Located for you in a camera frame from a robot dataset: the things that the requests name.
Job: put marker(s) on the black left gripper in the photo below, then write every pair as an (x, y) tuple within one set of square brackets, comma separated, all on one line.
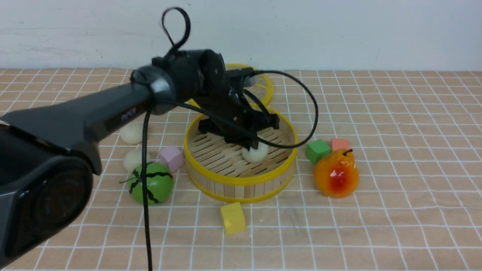
[(236, 114)]

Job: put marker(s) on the cream bun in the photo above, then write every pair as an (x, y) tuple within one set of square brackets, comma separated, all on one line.
[(132, 159), (132, 134), (253, 155)]

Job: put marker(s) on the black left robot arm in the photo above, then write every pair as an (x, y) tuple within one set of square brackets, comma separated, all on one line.
[(50, 154)]

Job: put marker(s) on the bamboo steamer lid yellow rim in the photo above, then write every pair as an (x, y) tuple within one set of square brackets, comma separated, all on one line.
[(260, 86)]

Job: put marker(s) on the bamboo steamer tray yellow rim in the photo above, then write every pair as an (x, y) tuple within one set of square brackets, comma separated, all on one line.
[(219, 170)]

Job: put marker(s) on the pink cube block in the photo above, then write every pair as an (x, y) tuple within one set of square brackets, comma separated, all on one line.
[(172, 157)]

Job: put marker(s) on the green cube block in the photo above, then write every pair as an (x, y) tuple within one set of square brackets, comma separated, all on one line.
[(316, 150)]

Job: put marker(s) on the salmon cube block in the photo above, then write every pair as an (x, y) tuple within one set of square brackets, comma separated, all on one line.
[(339, 143)]

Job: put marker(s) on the yellow cube block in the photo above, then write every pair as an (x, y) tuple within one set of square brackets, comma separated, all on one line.
[(233, 218)]

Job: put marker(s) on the green toy watermelon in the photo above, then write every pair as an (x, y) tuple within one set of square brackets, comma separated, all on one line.
[(159, 181)]

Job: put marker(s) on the orange toy pear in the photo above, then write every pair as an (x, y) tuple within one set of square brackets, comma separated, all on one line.
[(336, 175)]

